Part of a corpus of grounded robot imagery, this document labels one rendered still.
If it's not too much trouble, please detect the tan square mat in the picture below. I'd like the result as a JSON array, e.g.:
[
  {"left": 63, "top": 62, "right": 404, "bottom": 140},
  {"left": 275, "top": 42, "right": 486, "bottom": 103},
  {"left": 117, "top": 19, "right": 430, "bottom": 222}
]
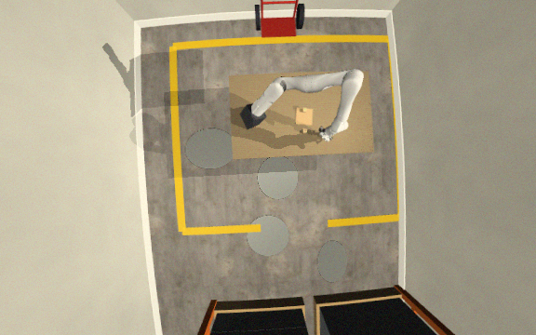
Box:
[{"left": 296, "top": 108, "right": 313, "bottom": 126}]

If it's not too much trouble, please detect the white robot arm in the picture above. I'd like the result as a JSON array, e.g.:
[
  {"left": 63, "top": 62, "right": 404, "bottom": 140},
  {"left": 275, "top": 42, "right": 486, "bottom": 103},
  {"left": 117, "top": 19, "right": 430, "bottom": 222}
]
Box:
[{"left": 251, "top": 69, "right": 364, "bottom": 141}]

